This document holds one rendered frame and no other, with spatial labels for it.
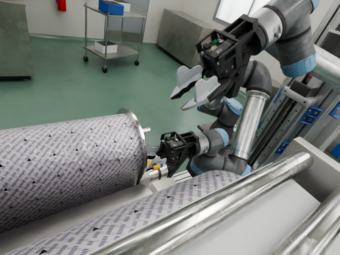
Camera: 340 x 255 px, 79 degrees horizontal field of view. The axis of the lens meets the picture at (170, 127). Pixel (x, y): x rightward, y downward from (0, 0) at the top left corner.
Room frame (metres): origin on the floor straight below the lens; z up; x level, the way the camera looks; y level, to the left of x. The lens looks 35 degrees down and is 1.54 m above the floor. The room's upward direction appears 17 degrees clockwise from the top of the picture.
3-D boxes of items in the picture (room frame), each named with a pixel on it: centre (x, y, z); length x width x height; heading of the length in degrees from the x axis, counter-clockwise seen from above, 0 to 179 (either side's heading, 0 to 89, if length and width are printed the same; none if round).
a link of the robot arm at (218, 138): (0.61, -0.16, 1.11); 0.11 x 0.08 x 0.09; 134
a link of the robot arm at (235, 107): (1.14, -0.32, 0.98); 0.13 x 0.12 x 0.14; 86
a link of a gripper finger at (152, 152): (0.45, 0.05, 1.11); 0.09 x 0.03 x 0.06; 125
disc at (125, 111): (0.31, 0.07, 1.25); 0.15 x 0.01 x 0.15; 44
